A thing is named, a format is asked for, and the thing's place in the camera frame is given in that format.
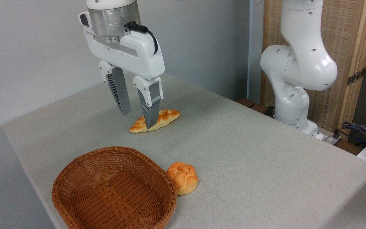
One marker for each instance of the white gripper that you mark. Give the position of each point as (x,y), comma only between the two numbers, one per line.
(145,58)

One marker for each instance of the black plug at robot base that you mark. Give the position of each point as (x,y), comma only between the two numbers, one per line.
(336,133)

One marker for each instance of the long braided bread loaf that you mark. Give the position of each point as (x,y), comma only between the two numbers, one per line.
(167,117)

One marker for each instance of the silver cylindrical wrist flange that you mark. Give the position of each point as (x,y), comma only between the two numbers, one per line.
(113,19)

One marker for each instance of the bamboo screen with wooden frame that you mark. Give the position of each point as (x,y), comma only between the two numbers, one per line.
(345,38)

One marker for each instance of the grey tablecloth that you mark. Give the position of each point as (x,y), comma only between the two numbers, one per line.
(249,159)

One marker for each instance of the brass screen hinge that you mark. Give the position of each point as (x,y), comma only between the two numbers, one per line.
(356,77)

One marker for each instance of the brown woven wicker basket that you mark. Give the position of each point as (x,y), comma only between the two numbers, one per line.
(113,190)

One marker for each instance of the round knotted bread roll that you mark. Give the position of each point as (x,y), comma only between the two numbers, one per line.
(183,178)

